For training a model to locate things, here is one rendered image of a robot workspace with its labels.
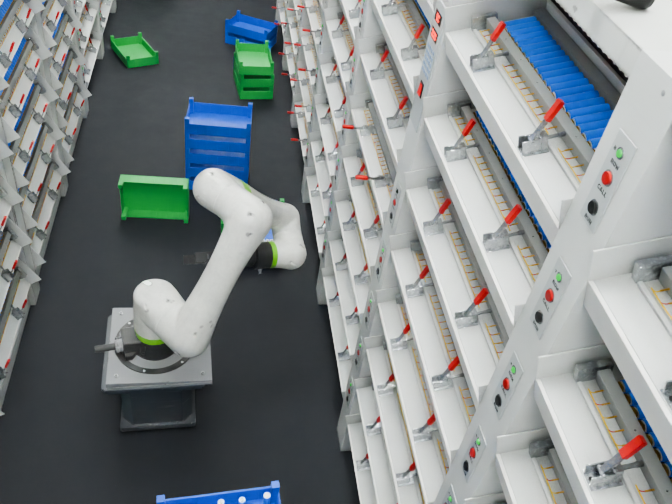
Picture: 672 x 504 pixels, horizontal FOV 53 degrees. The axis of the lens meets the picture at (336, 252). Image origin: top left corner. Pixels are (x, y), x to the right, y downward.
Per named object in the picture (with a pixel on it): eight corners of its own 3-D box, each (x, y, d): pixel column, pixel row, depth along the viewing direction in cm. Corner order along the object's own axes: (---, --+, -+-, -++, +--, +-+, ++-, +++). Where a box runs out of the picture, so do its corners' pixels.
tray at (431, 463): (429, 523, 143) (426, 492, 133) (379, 313, 187) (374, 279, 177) (522, 505, 143) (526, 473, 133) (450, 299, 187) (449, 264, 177)
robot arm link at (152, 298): (155, 357, 207) (155, 315, 195) (125, 328, 214) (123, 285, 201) (189, 338, 215) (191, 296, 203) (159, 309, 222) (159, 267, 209)
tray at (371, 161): (385, 239, 181) (382, 212, 174) (352, 120, 225) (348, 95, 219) (458, 224, 181) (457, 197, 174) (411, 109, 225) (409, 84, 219)
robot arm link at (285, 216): (224, 221, 208) (254, 211, 204) (219, 187, 211) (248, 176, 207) (280, 241, 241) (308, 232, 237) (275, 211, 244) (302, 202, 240)
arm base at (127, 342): (97, 370, 207) (96, 358, 203) (92, 335, 217) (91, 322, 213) (182, 356, 216) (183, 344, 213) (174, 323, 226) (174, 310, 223)
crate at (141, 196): (124, 209, 313) (121, 220, 307) (120, 174, 300) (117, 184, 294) (189, 212, 318) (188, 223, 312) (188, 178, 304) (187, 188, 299)
